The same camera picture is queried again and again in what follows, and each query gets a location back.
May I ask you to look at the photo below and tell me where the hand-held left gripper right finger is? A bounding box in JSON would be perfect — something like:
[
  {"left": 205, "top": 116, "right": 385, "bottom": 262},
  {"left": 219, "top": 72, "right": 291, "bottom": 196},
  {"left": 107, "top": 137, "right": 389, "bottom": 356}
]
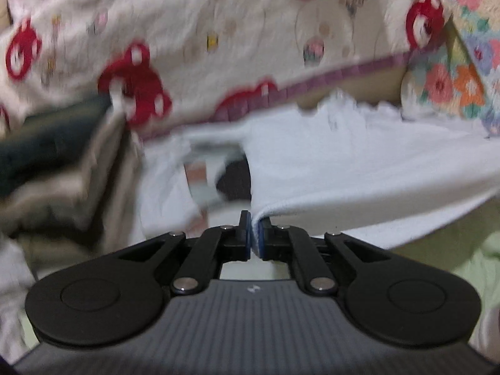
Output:
[{"left": 258, "top": 217, "right": 392, "bottom": 297}]

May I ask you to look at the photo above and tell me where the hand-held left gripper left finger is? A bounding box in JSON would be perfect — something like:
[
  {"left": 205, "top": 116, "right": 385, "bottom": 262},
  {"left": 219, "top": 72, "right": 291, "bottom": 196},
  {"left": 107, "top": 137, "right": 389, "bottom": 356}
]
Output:
[{"left": 117, "top": 210, "right": 251, "bottom": 297}]

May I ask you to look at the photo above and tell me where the white t-shirt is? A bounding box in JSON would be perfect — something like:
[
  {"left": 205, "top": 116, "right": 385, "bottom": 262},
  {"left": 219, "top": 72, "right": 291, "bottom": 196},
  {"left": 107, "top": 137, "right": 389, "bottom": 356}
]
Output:
[{"left": 138, "top": 89, "right": 500, "bottom": 251}]

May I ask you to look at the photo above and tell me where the beige folded garment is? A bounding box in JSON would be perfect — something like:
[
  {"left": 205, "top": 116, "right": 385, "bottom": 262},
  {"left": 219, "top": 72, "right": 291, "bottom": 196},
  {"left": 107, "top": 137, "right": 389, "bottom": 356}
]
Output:
[{"left": 0, "top": 111, "right": 146, "bottom": 258}]

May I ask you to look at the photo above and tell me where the light green cloth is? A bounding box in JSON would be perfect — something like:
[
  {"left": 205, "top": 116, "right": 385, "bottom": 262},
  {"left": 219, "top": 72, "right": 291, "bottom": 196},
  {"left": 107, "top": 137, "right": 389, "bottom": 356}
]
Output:
[{"left": 391, "top": 199, "right": 500, "bottom": 321}]

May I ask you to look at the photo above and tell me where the bear print quilt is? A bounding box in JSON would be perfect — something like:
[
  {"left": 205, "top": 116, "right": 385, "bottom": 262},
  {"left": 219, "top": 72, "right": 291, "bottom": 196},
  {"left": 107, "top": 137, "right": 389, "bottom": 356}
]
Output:
[{"left": 0, "top": 0, "right": 450, "bottom": 141}]

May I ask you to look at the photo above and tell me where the dark folded garment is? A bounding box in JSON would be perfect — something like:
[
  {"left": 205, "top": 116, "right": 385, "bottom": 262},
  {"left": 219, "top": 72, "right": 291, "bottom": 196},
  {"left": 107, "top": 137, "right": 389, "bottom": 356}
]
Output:
[{"left": 0, "top": 93, "right": 115, "bottom": 198}]

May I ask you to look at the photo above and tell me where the pale pink cloth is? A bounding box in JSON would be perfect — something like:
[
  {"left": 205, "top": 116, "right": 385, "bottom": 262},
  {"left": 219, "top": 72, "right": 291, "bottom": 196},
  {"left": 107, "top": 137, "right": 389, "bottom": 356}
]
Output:
[{"left": 0, "top": 236, "right": 42, "bottom": 362}]

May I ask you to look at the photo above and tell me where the floral blanket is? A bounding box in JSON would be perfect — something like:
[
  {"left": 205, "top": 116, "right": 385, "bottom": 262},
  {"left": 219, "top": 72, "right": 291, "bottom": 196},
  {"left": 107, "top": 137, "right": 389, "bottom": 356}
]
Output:
[{"left": 400, "top": 0, "right": 500, "bottom": 137}]

